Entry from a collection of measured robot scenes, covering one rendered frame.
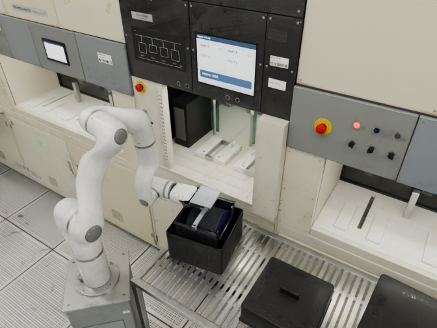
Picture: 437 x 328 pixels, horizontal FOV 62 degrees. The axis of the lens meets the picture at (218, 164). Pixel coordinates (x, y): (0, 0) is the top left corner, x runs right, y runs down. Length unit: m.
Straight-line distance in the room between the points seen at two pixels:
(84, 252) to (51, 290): 1.27
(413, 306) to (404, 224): 0.59
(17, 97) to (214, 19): 2.04
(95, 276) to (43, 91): 1.98
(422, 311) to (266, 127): 0.86
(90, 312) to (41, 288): 1.14
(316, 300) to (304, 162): 0.55
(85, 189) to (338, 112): 0.97
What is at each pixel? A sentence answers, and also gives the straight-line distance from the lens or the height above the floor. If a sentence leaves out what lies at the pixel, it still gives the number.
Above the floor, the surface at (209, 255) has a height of 0.87.
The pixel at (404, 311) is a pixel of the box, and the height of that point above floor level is 1.01.
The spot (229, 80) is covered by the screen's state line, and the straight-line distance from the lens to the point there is 1.58.
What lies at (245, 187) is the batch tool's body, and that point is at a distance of 1.98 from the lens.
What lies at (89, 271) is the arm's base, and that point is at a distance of 1.67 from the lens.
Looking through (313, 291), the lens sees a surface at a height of 0.86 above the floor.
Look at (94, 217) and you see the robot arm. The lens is 1.45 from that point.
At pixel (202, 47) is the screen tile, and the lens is 1.61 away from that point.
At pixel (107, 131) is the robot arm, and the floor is 1.49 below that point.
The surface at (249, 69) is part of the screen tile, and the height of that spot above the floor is 1.58.
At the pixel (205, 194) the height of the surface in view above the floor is 1.08.
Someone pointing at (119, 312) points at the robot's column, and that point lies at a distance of 1.78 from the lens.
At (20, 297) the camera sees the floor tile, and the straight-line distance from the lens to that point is 2.89.
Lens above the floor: 2.15
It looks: 37 degrees down
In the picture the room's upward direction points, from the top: straight up
